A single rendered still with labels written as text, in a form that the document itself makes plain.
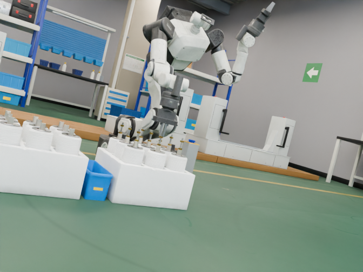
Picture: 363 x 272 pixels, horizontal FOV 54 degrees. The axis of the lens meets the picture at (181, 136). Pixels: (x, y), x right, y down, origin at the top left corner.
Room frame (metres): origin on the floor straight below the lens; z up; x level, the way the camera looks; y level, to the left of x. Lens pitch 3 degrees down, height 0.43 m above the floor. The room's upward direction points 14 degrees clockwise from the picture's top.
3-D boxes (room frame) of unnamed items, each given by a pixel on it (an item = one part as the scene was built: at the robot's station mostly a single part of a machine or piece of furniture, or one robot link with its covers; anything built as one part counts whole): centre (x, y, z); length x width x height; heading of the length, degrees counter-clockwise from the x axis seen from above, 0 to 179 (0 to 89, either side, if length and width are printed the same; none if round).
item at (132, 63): (8.11, 1.45, 1.38); 0.49 x 0.01 x 0.35; 121
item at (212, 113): (5.01, -0.83, 0.45); 1.51 x 0.57 x 0.74; 121
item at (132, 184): (1.79, 0.15, 0.09); 0.39 x 0.39 x 0.18; 29
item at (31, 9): (5.74, 2.95, 1.57); 0.42 x 0.34 x 0.17; 31
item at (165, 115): (1.69, 0.09, 0.45); 0.13 x 0.10 x 0.12; 102
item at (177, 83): (1.68, 0.08, 0.57); 0.11 x 0.11 x 0.11; 24
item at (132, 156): (1.63, 0.20, 0.16); 0.10 x 0.10 x 0.18
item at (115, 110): (6.49, 1.10, 0.19); 0.50 x 0.41 x 0.37; 36
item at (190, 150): (2.00, -0.06, 0.16); 0.07 x 0.07 x 0.31; 29
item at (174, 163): (1.75, -0.01, 0.16); 0.10 x 0.10 x 0.18
